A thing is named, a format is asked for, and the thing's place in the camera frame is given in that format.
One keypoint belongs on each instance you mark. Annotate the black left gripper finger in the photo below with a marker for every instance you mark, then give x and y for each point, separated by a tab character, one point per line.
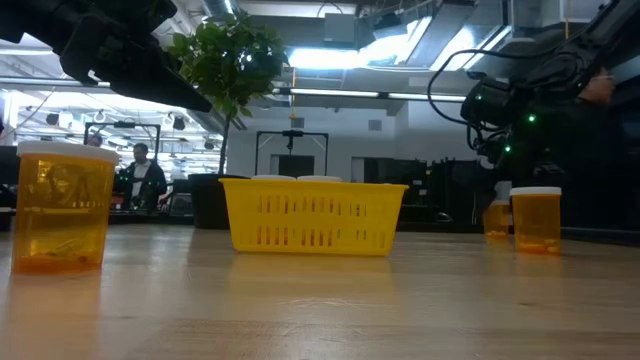
165	85

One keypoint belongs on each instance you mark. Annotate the orange pill bottle white lid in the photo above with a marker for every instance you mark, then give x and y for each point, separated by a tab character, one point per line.
320	178
536	222
496	220
273	177
62	210

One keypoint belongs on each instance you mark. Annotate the yellow plastic basket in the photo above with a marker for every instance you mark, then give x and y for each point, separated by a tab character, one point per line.
310	220

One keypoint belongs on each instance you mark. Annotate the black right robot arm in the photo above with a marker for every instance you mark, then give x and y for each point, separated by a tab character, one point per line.
600	35

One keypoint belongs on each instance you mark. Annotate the green potted plant black pot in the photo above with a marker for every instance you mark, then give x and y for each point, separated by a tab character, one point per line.
225	60

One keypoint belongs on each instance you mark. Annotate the person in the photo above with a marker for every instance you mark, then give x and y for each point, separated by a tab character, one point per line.
597	90
142	175
95	140

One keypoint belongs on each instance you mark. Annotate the black equipment row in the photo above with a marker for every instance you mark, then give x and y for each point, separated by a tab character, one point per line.
440	190

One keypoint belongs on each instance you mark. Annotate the ceiling light strip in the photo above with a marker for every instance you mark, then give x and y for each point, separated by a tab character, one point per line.
335	93

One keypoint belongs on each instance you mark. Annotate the grey ceiling box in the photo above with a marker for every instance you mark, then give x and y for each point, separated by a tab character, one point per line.
340	27

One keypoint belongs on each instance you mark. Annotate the black gantry frame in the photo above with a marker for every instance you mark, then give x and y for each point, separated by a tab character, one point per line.
292	133

